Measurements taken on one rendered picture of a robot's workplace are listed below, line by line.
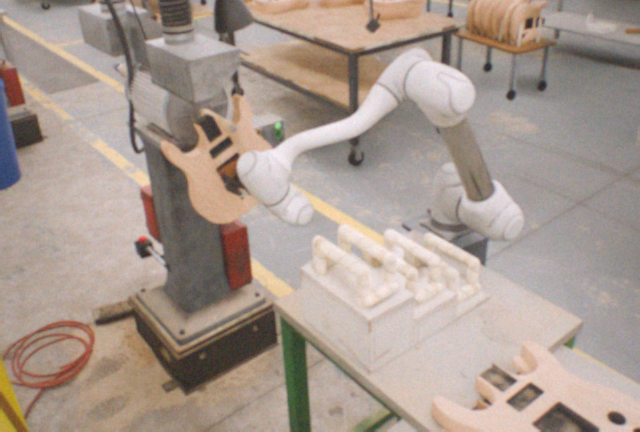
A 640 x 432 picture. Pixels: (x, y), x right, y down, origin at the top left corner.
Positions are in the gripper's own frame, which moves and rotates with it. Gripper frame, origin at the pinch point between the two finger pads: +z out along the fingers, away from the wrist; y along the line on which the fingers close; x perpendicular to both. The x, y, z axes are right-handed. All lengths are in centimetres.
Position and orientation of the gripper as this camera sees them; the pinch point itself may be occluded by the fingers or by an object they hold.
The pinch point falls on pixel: (233, 171)
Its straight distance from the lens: 220.8
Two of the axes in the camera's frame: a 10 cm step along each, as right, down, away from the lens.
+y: 7.2, -5.9, 3.6
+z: -6.3, -3.4, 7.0
